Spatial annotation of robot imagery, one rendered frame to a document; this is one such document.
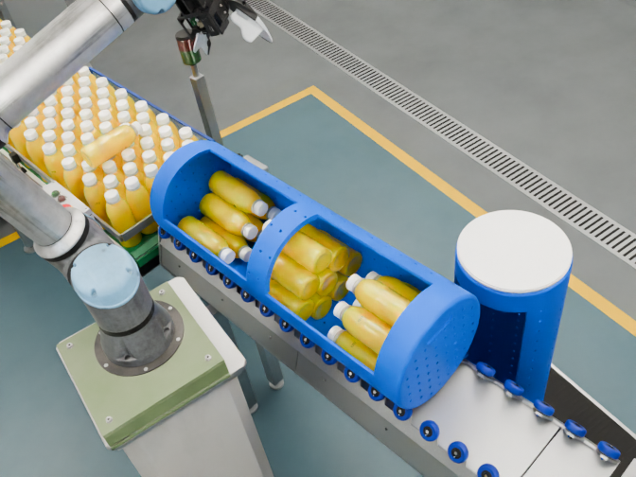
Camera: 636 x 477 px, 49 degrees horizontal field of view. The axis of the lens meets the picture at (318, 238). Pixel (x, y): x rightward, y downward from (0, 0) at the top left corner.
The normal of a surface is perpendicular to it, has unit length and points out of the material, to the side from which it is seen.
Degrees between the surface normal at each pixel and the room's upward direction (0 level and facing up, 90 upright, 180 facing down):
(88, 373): 1
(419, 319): 15
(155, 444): 90
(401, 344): 39
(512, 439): 0
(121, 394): 1
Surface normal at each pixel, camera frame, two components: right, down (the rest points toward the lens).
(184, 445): 0.56, 0.54
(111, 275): -0.05, -0.61
